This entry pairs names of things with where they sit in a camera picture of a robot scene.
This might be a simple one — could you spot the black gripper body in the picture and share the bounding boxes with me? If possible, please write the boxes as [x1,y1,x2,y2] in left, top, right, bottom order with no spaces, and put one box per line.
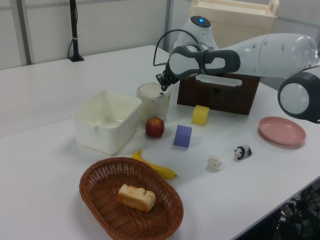
[155,69,180,85]

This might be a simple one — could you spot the black cable bundle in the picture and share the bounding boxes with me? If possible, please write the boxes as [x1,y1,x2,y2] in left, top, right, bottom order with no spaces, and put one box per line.
[274,184,320,240]

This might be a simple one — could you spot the black pole stand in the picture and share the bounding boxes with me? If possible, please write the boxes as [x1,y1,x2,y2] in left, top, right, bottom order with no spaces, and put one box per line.
[68,0,85,63]

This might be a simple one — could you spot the brown wicker basket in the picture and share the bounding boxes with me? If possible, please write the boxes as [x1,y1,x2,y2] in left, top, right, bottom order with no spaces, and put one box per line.
[79,156,185,240]

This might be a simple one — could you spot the pink round plate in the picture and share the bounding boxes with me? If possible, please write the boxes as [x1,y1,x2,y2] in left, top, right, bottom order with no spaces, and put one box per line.
[258,116,307,146]

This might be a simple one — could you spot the red apple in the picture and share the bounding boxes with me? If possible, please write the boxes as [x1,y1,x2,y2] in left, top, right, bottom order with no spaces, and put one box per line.
[145,117,166,139]

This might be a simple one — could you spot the black white panda toy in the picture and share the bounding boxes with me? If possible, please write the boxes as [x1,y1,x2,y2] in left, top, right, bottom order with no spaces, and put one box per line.
[234,144,253,161]

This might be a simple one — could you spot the crumpled white paper ball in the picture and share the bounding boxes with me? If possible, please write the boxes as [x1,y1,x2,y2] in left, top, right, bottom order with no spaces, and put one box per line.
[207,155,223,171]

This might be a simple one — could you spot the yellow foam cube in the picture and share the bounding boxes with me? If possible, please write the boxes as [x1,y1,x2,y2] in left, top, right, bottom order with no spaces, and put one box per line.
[191,104,210,126]

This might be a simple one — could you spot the yellow banana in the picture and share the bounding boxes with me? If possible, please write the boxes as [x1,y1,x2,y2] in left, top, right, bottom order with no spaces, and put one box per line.
[131,149,178,180]

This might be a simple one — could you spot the white mini trash can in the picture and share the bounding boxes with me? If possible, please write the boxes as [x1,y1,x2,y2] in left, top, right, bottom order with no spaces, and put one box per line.
[136,82,171,123]

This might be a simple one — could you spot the dark brown wooden box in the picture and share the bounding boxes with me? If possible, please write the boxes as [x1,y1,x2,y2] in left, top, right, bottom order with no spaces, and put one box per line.
[176,72,261,116]

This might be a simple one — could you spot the purple foam cube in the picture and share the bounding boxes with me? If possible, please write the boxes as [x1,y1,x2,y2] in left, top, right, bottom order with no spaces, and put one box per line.
[173,124,193,148]

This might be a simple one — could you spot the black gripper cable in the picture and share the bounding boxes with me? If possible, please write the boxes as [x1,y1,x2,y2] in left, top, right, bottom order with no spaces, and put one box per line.
[152,29,204,67]

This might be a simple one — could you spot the cream plastic bin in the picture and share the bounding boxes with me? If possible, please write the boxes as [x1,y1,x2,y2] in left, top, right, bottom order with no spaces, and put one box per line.
[72,89,143,155]

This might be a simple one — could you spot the toasted bread loaf piece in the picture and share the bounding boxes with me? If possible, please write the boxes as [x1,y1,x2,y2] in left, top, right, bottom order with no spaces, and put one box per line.
[117,183,157,213]

